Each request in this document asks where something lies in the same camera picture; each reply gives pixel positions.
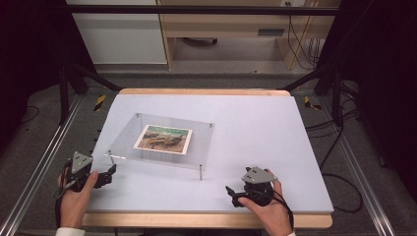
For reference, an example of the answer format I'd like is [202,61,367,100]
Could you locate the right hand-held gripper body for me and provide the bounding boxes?
[241,165,278,207]

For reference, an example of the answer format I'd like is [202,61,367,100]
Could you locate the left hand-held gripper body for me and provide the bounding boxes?
[63,150,99,193]

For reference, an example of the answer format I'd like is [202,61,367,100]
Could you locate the clear acrylic stand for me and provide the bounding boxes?
[104,112,215,182]

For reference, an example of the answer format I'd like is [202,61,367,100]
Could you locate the painted picture card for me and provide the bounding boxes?
[133,124,194,155]

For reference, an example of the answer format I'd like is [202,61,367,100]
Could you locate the person's right hand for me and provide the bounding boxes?
[237,168,294,236]

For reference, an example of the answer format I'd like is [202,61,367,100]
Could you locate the person's left hand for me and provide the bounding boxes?
[57,169,99,229]

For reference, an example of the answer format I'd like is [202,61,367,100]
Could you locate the wooden table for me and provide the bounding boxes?
[82,88,333,230]

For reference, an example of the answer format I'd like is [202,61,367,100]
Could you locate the person's left white sleeve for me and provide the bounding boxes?
[54,226,87,236]

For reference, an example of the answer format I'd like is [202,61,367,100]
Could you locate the yellow black tape strip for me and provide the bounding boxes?
[93,93,108,113]
[303,95,323,112]

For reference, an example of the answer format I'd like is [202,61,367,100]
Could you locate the white cabinet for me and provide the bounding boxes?
[66,0,168,65]

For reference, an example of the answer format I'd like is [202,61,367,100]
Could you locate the light wooden desk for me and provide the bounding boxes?
[156,0,342,71]

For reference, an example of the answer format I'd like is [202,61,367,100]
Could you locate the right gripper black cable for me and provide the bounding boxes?
[270,189,295,231]

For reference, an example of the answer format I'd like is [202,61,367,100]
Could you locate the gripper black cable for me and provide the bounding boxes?
[270,189,295,231]
[53,159,73,228]

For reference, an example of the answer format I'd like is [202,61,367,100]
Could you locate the aluminium rail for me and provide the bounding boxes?
[318,95,396,236]
[0,93,84,236]

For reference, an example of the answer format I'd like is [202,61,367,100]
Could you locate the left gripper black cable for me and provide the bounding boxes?
[53,159,73,228]

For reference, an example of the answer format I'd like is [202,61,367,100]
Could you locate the thin black floor cable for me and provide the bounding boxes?
[20,104,40,125]

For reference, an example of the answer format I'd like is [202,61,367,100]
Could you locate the black frame strut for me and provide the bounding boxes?
[58,62,123,126]
[280,61,346,128]

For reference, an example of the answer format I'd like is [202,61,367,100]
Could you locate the black floor cables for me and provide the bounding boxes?
[305,83,365,214]

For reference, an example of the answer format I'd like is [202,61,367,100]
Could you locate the black hanging desk cables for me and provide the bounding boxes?
[285,1,322,71]

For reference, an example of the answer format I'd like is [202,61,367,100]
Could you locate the black horizontal frame bar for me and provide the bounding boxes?
[64,4,340,17]

